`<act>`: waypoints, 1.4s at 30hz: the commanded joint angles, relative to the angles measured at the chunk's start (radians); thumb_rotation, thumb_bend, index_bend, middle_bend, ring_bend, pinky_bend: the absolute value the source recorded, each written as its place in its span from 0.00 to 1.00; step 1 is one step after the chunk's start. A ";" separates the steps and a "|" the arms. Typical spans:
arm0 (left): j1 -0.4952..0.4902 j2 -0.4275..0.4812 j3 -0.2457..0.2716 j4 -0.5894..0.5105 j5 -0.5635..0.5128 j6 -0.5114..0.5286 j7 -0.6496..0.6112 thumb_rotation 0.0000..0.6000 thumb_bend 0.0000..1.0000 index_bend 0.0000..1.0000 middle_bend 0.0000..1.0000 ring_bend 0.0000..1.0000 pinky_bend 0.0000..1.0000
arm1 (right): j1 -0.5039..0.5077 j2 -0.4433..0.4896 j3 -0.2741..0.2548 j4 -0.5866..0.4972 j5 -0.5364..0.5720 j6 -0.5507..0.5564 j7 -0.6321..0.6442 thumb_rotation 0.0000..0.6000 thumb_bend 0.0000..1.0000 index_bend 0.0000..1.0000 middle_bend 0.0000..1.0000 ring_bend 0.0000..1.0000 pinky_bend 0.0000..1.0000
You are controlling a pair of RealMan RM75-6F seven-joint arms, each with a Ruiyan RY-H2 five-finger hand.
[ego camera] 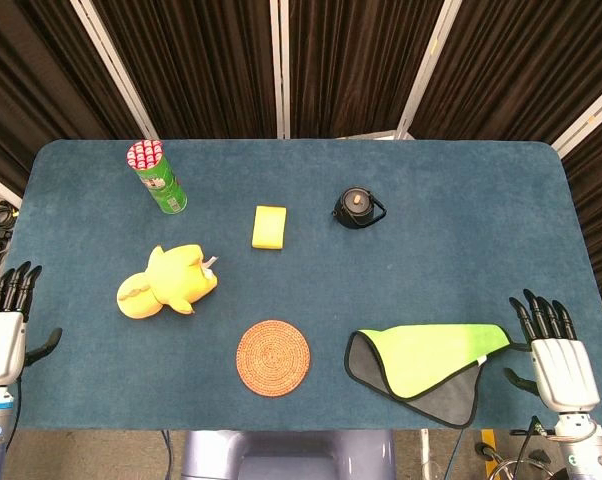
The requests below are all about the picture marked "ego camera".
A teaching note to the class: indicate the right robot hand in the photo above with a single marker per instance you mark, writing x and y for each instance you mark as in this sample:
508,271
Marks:
563,367

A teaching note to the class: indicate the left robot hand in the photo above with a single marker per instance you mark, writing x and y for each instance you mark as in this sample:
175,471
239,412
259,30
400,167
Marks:
1,345

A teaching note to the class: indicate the yellow plush toy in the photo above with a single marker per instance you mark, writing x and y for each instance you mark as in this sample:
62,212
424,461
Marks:
168,282

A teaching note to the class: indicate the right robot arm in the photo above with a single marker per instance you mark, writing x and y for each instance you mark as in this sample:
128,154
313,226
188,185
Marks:
583,442

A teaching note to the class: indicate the green and grey cloth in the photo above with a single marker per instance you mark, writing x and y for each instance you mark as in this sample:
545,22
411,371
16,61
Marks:
421,367

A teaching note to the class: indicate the green chip can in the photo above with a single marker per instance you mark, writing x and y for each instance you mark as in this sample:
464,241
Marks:
158,177

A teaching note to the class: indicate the black cast iron teapot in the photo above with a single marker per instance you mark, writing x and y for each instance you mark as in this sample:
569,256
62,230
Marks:
357,208

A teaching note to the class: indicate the round woven orange coaster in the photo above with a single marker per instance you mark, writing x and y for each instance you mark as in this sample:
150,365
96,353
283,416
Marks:
273,358

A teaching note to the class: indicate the lavender robot torso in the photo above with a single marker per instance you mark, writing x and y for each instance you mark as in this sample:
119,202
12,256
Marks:
288,455

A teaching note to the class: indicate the blue table mat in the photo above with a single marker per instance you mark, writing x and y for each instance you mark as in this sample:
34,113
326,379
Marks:
301,240

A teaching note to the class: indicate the yellow sponge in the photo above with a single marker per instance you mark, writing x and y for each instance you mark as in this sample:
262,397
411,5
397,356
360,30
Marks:
269,227

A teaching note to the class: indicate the white partition frame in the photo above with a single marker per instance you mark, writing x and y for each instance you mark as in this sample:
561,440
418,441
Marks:
282,67

